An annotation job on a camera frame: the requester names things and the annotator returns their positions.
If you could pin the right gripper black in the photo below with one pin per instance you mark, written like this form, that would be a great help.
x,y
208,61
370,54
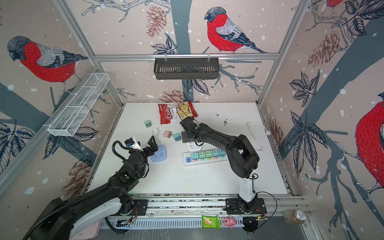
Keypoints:
x,y
188,134

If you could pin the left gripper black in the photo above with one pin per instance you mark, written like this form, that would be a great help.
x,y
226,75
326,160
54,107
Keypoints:
x,y
153,146

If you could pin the teal charger plug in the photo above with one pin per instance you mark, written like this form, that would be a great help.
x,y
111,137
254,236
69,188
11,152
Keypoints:
x,y
222,153
195,156
216,153

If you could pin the green charger plug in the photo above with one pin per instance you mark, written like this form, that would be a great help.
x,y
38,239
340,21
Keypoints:
x,y
202,155

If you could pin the light green charger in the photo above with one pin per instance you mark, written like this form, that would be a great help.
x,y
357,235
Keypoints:
x,y
209,154
148,123

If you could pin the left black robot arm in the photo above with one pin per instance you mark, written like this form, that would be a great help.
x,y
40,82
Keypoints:
x,y
62,220

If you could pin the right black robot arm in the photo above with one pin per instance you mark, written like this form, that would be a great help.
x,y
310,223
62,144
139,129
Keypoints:
x,y
224,133

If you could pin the pink charger plug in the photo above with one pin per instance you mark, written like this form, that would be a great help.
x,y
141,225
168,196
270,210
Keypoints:
x,y
167,134

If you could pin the white square power socket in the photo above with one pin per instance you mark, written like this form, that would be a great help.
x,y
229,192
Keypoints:
x,y
193,147

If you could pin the teal charger beside pink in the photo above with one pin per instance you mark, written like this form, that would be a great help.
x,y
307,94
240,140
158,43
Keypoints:
x,y
177,137

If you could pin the long white power strip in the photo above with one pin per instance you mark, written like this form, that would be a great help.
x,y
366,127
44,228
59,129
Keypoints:
x,y
187,159

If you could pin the red chips bag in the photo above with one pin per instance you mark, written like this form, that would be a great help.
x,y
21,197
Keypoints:
x,y
176,112

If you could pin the green snack packet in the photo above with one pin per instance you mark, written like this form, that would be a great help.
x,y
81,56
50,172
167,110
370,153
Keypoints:
x,y
209,222

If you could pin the pink pig toy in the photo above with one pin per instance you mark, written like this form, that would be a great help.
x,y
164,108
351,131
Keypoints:
x,y
229,222

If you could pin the pink tray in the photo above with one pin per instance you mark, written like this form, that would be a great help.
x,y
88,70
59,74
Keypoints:
x,y
89,233

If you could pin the glass jar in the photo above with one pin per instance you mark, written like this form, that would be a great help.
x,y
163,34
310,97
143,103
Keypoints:
x,y
294,217

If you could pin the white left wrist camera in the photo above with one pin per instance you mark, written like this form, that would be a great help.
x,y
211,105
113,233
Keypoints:
x,y
132,143

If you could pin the black wall basket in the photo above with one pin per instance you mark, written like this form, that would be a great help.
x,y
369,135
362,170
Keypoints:
x,y
187,69

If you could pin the white wire shelf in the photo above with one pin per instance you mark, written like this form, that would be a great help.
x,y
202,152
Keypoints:
x,y
71,117

